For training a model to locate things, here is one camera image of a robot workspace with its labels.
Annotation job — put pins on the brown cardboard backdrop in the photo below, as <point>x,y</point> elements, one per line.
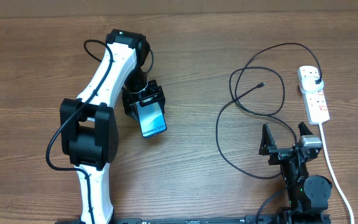
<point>62,8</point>

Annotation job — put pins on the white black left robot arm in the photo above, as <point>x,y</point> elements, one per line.
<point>88,127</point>

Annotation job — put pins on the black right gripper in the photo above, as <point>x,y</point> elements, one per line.
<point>267,147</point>

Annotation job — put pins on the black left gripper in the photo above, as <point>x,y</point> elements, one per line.
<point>156,94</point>

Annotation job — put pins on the white charger plug adapter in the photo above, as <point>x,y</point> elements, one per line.
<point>309,85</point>

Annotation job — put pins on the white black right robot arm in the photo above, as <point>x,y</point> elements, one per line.
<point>308,194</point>

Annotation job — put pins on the Galaxy smartphone blue screen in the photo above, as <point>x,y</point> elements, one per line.
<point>151,120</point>

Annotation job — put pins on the white power strip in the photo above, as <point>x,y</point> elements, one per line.
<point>315,103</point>

